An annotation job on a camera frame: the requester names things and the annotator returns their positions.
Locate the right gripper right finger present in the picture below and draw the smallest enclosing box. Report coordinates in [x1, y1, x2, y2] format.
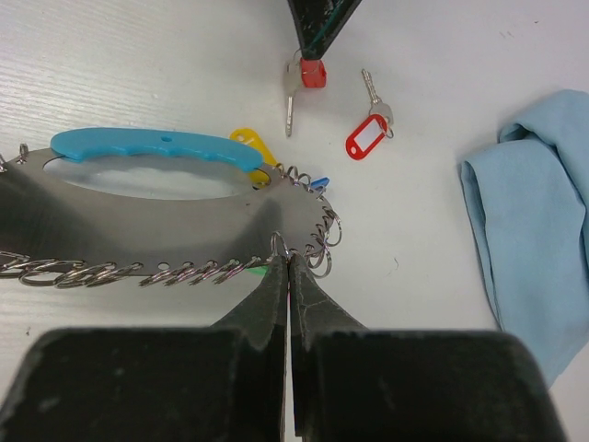
[288, 256, 566, 441]

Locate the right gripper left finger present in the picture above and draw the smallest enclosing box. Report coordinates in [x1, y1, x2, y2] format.
[1, 255, 288, 441]

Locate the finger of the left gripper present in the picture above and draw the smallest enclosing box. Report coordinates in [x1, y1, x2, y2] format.
[287, 0, 361, 60]

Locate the red tag key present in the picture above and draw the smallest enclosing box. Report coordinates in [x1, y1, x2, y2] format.
[283, 57, 327, 137]
[345, 69, 394, 161]

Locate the metal key organizer plate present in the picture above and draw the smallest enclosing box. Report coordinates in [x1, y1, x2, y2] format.
[1, 127, 343, 288]

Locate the yellow key tag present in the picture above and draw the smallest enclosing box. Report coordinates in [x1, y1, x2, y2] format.
[229, 127, 278, 166]

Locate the blue key tag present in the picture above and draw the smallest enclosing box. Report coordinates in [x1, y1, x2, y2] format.
[310, 177, 329, 190]

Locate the light blue cloth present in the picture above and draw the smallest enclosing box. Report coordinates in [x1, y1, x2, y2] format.
[460, 89, 588, 383]

